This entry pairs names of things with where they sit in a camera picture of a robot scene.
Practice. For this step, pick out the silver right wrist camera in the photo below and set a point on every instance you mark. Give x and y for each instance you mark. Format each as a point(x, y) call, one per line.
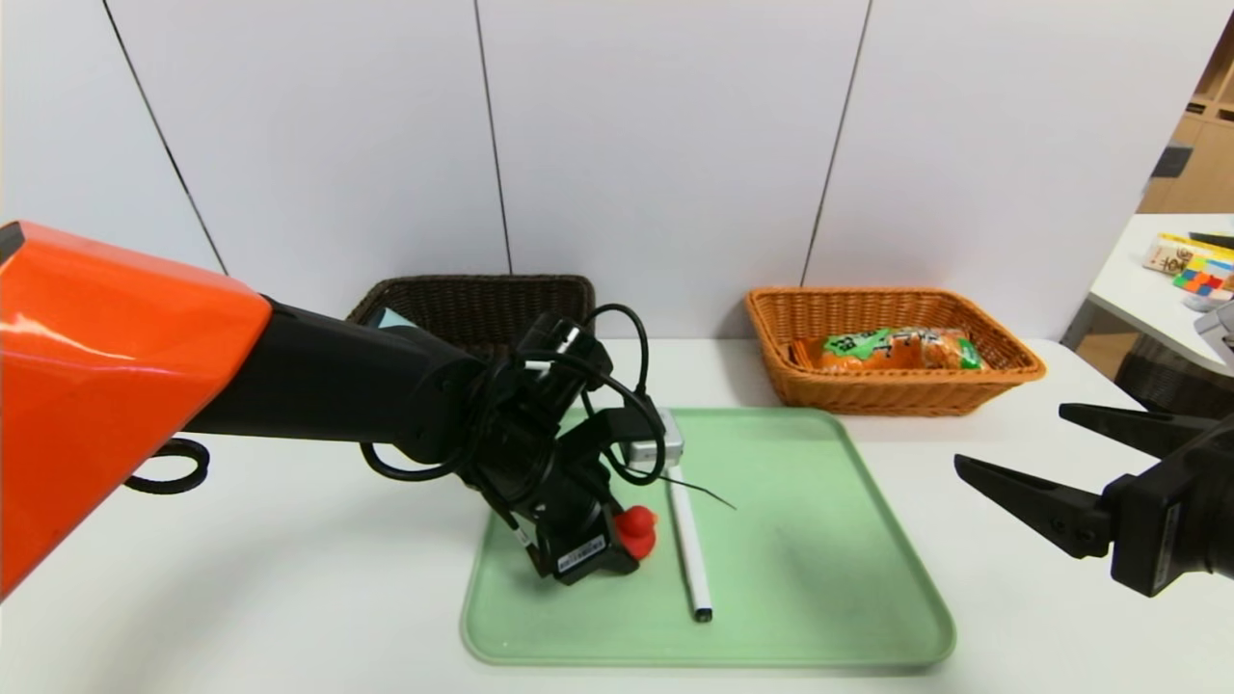
point(1222, 328)

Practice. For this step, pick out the yellow flat booklet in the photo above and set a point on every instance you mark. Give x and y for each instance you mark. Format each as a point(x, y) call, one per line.
point(1210, 249)

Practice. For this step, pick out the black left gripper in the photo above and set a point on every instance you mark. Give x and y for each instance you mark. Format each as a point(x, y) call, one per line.
point(581, 554)

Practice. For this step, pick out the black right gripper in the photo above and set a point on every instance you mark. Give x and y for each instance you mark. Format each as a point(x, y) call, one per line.
point(1149, 532)

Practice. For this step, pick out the dark brown wicker basket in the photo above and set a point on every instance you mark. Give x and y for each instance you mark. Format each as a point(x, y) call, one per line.
point(501, 308)

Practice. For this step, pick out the wooden shelf unit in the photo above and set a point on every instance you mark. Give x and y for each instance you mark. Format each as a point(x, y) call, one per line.
point(1205, 164)

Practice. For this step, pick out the orange snack bag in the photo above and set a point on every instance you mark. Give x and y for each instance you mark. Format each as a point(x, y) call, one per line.
point(906, 352)

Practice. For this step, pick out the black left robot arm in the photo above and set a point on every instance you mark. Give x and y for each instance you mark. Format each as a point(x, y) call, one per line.
point(116, 386)

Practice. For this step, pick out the light green plastic tray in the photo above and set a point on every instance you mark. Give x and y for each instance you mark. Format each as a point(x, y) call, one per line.
point(819, 578)

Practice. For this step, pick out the red rubber duck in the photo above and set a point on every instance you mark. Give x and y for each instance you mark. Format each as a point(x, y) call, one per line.
point(638, 530)

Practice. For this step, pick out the colourful puzzle cube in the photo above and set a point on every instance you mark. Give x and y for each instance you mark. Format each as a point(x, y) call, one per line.
point(1200, 281)

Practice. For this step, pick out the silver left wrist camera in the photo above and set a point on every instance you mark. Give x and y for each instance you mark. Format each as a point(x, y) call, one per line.
point(660, 448)

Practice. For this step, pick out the white round dish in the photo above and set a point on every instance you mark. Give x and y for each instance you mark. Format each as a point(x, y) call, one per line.
point(1200, 301)

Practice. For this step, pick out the blue-grey plastic cup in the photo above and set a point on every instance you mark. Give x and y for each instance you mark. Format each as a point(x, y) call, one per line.
point(393, 318)

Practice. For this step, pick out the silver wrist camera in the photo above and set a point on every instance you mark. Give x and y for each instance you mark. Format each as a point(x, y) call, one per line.
point(1222, 328)
point(660, 448)

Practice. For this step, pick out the white marker pen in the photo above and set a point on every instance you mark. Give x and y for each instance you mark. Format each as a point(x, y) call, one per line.
point(692, 559)

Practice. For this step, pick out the orange wicker basket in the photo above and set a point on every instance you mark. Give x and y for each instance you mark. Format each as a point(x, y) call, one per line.
point(868, 395)

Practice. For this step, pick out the dark grey ribbed bin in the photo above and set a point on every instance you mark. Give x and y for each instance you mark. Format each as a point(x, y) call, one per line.
point(1157, 376)

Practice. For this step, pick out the white side table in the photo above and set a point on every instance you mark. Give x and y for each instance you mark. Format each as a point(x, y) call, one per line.
point(1123, 280)

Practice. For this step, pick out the small printed wooden box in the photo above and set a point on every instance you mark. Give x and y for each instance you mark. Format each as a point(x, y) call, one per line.
point(1165, 258)

